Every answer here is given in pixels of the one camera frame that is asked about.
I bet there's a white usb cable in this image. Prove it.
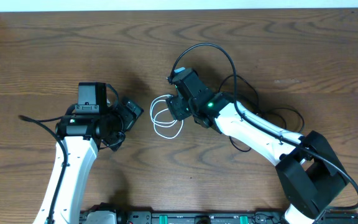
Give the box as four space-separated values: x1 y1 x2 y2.
149 94 185 140

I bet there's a black usb cable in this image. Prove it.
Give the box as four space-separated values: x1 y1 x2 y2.
218 73 306 153

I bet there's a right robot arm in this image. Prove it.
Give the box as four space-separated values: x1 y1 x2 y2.
167 68 349 223

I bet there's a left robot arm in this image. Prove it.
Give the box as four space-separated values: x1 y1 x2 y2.
34 82 144 223

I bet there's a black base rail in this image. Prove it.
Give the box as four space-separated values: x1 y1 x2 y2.
79 203 358 224

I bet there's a white back board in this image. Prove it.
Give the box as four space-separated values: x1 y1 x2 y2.
0 0 358 12

